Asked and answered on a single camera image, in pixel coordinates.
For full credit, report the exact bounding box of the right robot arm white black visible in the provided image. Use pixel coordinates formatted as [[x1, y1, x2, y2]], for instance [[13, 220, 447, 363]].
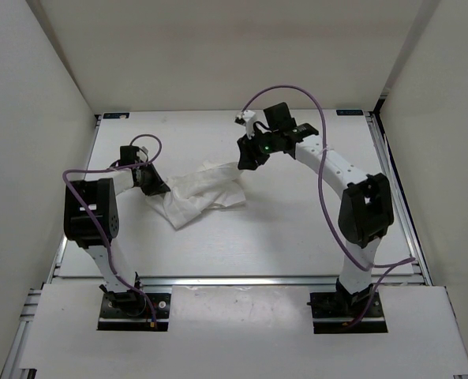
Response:
[[237, 128, 394, 316]]

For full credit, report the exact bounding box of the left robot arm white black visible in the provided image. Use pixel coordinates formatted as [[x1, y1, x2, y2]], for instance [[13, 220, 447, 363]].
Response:
[[62, 163, 170, 321]]

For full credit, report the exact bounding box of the left blue label sticker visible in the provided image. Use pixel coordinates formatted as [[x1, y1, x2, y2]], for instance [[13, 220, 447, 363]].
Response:
[[103, 112, 130, 119]]

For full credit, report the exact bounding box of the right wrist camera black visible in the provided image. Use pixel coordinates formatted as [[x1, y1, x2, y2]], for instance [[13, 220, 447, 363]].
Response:
[[263, 102, 297, 131]]

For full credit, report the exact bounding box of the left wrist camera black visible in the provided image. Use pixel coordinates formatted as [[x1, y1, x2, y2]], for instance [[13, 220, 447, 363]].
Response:
[[118, 145, 141, 167]]

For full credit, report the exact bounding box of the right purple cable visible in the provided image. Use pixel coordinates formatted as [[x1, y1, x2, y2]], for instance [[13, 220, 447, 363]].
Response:
[[241, 85, 416, 328]]

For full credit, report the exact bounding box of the purple cable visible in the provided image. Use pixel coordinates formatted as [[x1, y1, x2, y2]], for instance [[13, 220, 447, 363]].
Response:
[[62, 133, 163, 321], [241, 85, 416, 328]]

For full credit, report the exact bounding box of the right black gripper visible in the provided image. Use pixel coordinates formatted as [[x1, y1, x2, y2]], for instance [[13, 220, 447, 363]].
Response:
[[238, 126, 280, 171]]

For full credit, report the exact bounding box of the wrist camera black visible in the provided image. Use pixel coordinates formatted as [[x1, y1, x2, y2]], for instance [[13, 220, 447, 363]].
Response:
[[263, 102, 297, 131], [118, 145, 141, 167]]

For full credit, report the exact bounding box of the right blue label sticker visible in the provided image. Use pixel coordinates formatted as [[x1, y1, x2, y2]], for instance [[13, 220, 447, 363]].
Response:
[[336, 109, 364, 117]]

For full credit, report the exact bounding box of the aluminium frame rail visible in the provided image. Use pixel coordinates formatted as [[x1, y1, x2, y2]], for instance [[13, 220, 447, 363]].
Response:
[[365, 111, 433, 286]]

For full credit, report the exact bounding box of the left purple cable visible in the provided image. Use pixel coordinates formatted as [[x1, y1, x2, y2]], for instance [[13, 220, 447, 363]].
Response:
[[62, 133, 163, 321]]

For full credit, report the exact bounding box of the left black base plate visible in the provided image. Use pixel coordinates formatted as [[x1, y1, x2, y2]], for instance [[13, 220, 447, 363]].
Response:
[[97, 293, 171, 332]]

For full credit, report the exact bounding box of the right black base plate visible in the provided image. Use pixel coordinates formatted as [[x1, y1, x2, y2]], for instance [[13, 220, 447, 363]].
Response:
[[307, 292, 388, 335]]

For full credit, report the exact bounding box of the blue label sticker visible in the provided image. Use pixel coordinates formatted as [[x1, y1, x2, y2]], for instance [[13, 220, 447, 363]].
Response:
[[103, 112, 130, 119], [336, 109, 364, 117]]

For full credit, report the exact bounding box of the white pleated skirt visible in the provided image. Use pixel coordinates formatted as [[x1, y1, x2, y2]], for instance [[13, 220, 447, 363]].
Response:
[[146, 161, 246, 230]]

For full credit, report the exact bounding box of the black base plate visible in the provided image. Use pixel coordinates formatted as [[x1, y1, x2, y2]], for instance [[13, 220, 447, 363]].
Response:
[[307, 292, 388, 335], [97, 293, 171, 332]]

